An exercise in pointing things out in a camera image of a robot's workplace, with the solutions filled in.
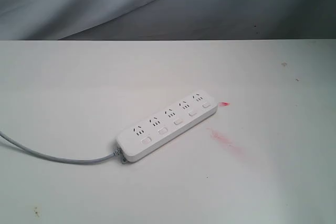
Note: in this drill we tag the white five-outlet power strip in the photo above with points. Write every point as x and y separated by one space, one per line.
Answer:
146 136

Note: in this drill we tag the grey backdrop cloth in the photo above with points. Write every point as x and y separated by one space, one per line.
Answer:
166 19

